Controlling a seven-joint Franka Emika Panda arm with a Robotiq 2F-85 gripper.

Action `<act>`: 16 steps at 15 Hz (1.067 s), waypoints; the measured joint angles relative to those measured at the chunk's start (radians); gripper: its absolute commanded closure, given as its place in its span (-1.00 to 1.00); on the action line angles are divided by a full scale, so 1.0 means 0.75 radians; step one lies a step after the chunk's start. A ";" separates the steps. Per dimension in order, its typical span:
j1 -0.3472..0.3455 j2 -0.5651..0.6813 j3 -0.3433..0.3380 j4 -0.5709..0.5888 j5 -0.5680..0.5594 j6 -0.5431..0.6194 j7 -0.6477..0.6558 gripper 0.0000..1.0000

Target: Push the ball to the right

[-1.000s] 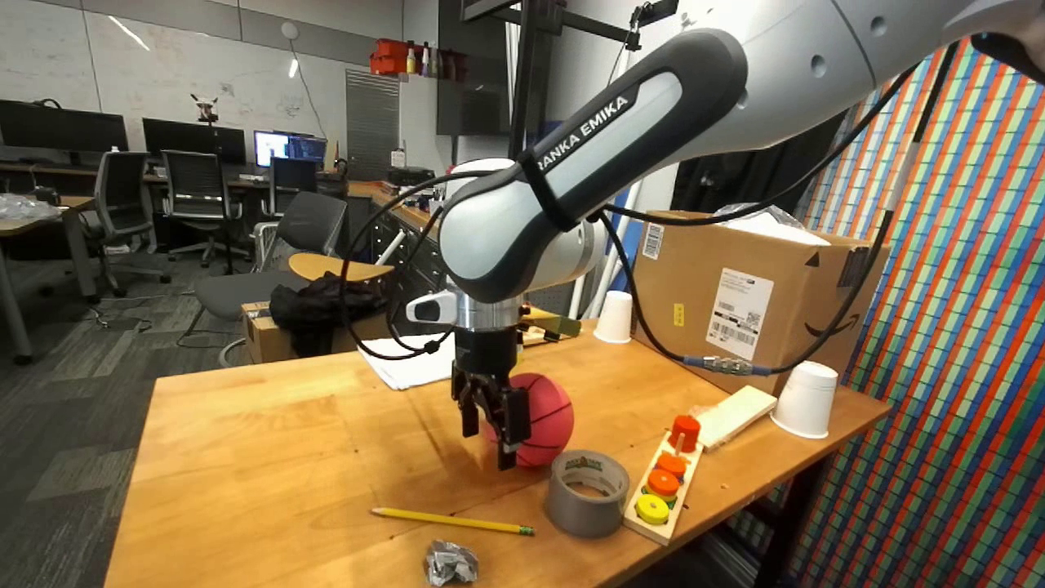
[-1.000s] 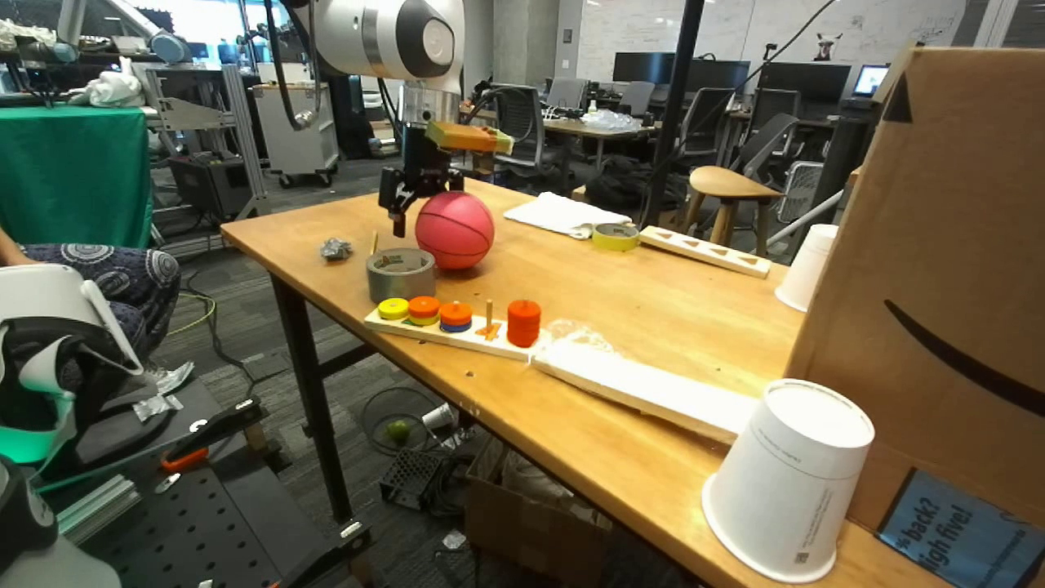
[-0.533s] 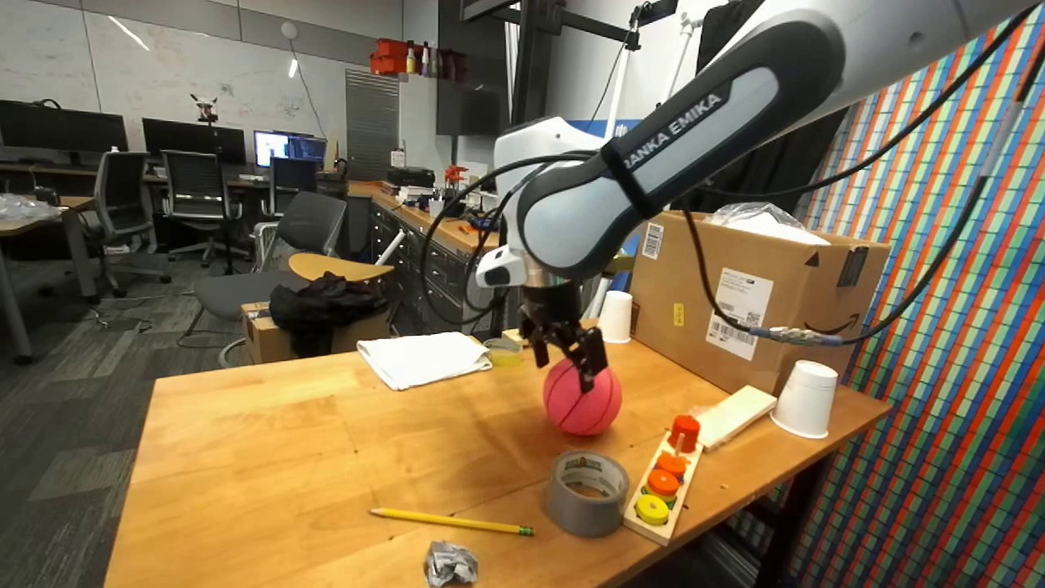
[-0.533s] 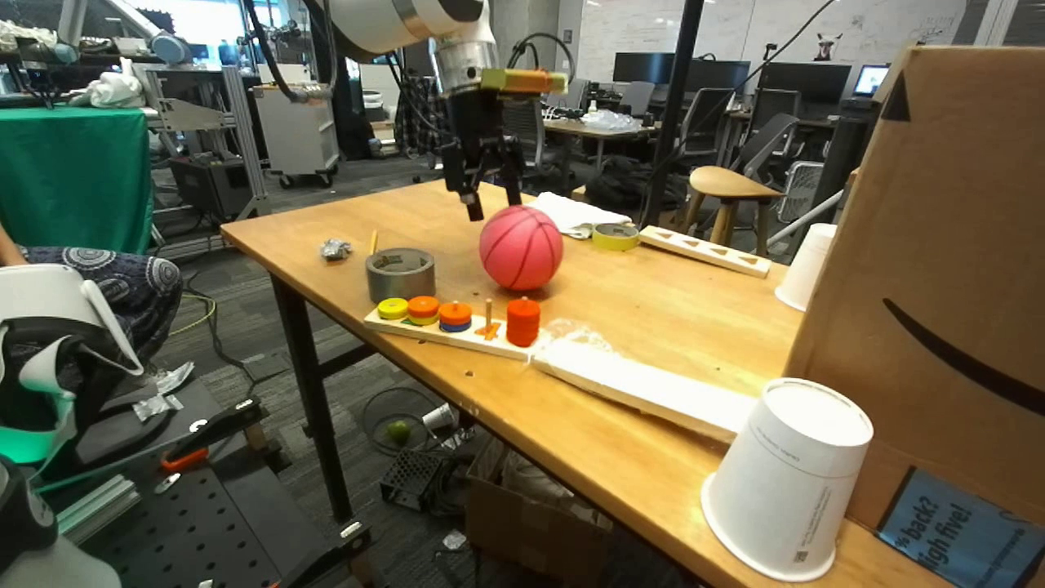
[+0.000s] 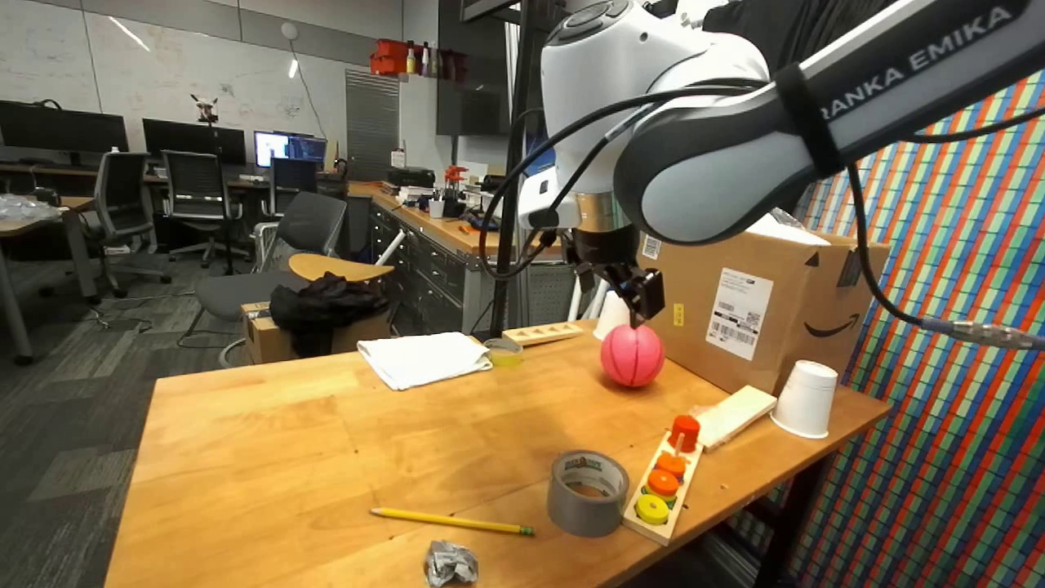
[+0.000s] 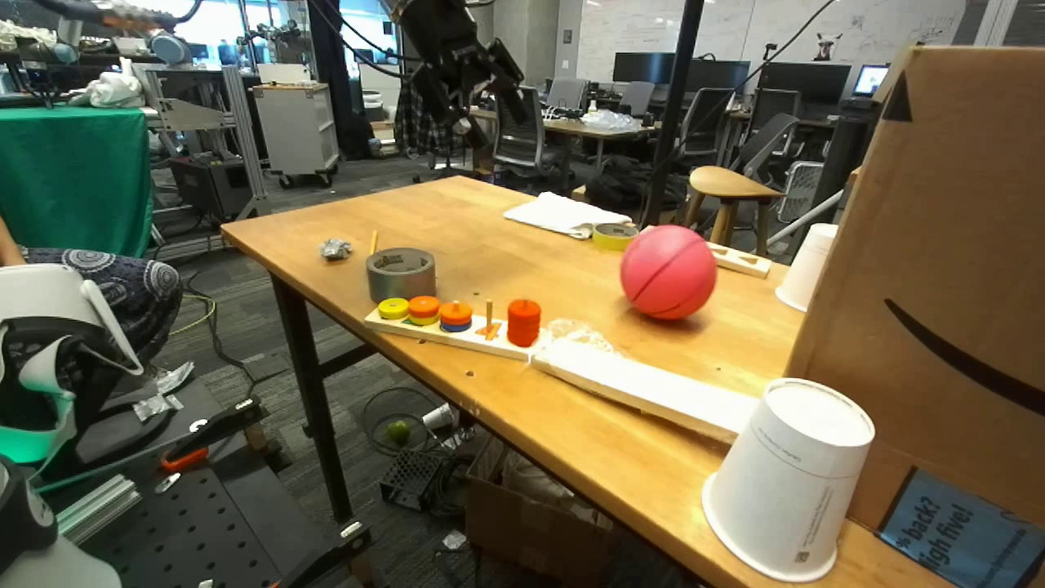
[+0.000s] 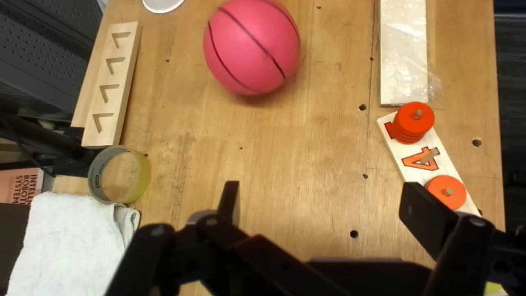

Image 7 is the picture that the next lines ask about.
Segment red-orange disc stack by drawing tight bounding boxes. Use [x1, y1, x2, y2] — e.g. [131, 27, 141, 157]
[383, 100, 437, 146]

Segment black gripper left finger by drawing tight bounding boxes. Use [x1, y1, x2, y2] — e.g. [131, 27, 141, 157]
[105, 179, 352, 296]

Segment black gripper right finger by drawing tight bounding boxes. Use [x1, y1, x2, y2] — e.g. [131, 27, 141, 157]
[398, 179, 526, 296]

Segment wooden stacking toy board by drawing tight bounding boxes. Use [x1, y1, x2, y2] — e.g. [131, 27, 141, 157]
[375, 111, 483, 218]

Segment plastic wrapped wooden plank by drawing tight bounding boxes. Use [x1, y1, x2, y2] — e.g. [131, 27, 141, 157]
[376, 0, 444, 106]

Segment wooden block with chevron cutouts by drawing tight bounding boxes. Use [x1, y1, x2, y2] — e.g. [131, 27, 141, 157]
[69, 19, 141, 149]

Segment grey perforated metal cabinet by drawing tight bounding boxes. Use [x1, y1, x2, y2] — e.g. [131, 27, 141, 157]
[0, 0, 107, 113]

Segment pink book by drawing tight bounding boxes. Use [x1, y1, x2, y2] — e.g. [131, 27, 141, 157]
[0, 165, 46, 205]

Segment pink rubber basketball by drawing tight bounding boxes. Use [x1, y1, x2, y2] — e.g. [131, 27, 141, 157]
[202, 0, 304, 98]

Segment white towel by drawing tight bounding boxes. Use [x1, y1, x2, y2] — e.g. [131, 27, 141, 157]
[5, 190, 143, 296]

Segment black stand legs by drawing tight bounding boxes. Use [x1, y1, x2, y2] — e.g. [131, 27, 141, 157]
[0, 105, 97, 177]

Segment orange and blue disc stack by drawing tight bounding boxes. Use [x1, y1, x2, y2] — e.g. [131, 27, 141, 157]
[424, 174, 468, 211]

